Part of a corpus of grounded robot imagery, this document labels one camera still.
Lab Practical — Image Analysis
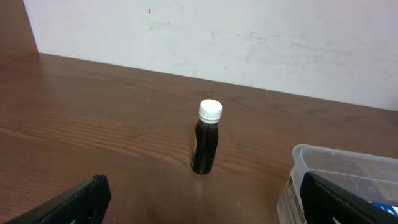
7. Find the clear plastic container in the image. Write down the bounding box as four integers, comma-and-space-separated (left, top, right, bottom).
277, 144, 397, 223

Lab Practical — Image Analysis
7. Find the dark bottle white cap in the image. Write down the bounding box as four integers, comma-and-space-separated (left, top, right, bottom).
190, 99, 223, 175

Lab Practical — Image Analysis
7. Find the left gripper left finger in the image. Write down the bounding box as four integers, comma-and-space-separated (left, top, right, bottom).
5, 175, 111, 224

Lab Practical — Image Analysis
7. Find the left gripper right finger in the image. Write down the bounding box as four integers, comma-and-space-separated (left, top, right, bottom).
300, 172, 397, 224

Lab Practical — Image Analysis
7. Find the blue fever patch packet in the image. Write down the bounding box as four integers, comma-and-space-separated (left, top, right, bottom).
371, 202, 398, 216

